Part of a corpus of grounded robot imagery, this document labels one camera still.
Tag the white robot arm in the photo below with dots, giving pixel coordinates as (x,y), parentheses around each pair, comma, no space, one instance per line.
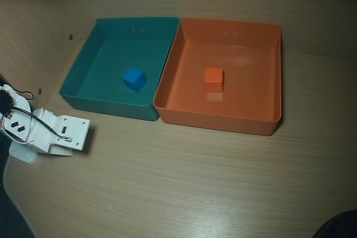
(19,103)

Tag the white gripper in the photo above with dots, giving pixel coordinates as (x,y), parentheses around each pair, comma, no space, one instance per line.
(73,132)

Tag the teal plastic box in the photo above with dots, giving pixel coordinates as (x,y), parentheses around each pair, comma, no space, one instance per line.
(111,54)

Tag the orange plastic box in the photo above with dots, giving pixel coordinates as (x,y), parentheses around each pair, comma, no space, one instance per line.
(245,87)

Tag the orange cube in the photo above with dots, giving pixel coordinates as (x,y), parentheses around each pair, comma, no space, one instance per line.
(213,79)

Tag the blue cube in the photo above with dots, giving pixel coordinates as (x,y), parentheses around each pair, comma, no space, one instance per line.
(134,79)

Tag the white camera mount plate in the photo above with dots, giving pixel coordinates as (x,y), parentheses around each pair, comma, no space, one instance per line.
(74,129)

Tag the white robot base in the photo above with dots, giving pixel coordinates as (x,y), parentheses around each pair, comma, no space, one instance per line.
(23,155)

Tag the dark round object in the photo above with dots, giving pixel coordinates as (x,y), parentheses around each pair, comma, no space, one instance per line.
(343,227)

